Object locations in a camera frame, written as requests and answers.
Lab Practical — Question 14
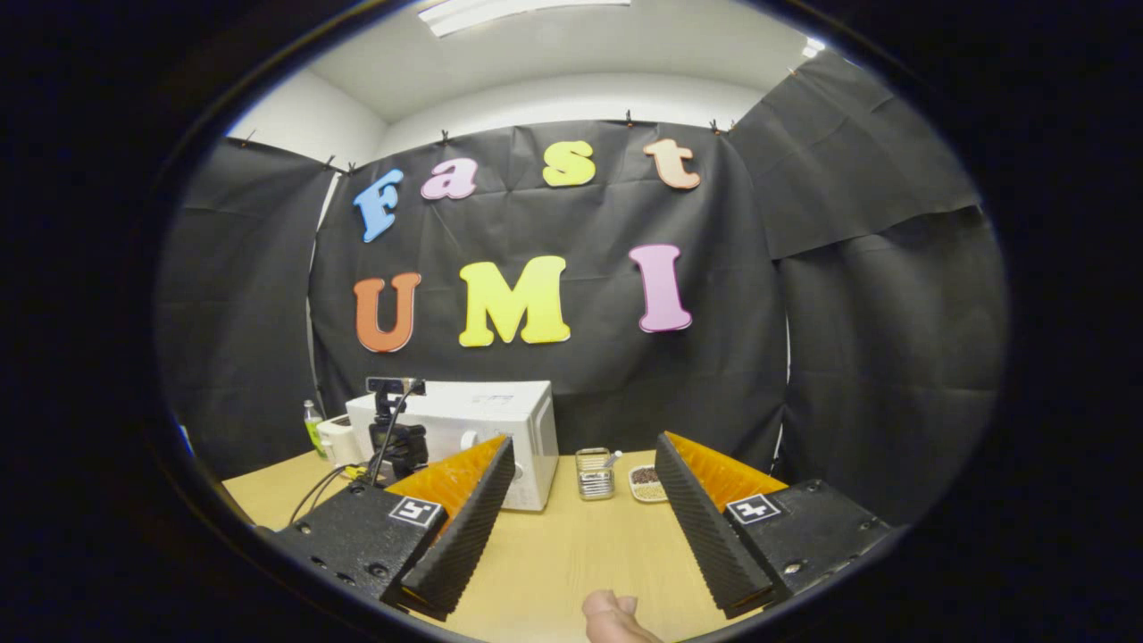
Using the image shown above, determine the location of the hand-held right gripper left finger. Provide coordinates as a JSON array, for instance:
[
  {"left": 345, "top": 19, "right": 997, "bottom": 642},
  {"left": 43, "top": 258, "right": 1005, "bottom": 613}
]
[{"left": 257, "top": 434, "right": 517, "bottom": 622}]

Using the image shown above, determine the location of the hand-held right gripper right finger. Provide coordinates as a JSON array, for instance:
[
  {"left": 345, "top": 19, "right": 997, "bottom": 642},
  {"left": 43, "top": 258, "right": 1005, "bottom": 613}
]
[{"left": 654, "top": 431, "right": 896, "bottom": 621}]

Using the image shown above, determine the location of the white microwave oven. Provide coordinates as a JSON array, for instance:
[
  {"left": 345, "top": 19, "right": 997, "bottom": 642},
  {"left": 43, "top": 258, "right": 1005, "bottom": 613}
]
[{"left": 346, "top": 380, "right": 560, "bottom": 512}]

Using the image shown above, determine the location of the white toaster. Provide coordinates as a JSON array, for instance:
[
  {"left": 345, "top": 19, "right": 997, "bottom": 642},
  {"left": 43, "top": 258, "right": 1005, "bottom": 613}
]
[{"left": 317, "top": 415, "right": 363, "bottom": 467}]

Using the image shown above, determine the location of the small divided snack dish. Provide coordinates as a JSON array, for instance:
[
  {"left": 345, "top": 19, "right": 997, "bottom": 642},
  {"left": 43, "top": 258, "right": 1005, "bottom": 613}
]
[{"left": 629, "top": 464, "right": 671, "bottom": 504}]

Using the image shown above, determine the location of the black cable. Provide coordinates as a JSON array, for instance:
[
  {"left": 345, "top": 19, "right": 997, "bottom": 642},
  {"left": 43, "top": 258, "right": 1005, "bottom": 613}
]
[{"left": 288, "top": 380, "right": 425, "bottom": 526}]

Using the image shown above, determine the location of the metal wire basket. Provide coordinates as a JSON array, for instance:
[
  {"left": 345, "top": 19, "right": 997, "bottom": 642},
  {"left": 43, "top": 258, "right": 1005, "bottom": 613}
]
[{"left": 576, "top": 447, "right": 615, "bottom": 501}]

